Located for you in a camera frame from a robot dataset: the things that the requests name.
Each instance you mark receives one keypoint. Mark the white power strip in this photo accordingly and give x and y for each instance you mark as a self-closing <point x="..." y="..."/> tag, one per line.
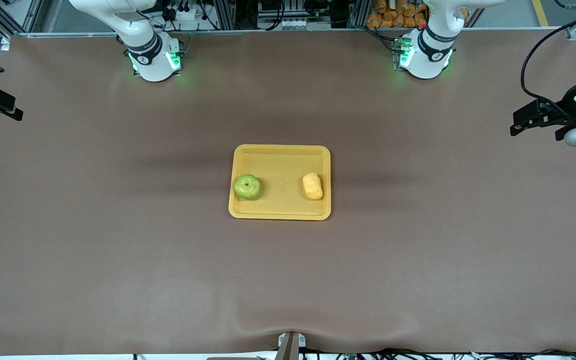
<point x="186" y="13"/>

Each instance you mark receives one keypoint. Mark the yellow bread roll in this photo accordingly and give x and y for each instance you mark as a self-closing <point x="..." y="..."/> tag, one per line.
<point x="312" y="186"/>

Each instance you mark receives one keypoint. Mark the orange items in bag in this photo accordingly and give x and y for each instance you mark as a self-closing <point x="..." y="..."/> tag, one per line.
<point x="393" y="14"/>

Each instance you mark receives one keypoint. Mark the green apple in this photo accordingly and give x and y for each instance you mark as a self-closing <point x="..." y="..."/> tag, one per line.
<point x="247" y="187"/>

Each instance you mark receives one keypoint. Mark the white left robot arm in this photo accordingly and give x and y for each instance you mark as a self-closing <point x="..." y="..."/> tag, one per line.
<point x="433" y="45"/>

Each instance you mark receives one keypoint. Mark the aluminium table edge rail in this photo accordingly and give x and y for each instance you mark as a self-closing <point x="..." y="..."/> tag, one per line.
<point x="268" y="31"/>

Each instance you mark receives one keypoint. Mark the brown table cover mat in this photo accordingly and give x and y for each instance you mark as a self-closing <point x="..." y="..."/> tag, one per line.
<point x="288" y="280"/>

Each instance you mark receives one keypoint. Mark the aluminium corner bracket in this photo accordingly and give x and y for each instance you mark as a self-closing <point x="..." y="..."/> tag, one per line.
<point x="574" y="32"/>

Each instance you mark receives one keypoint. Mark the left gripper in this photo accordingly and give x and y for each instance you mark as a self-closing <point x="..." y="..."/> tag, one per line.
<point x="569" y="101"/>

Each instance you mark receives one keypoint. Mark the yellow plastic tray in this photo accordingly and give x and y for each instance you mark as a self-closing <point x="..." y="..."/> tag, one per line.
<point x="280" y="210"/>

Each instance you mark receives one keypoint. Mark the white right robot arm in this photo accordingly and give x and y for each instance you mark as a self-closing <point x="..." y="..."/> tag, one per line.
<point x="143" y="45"/>

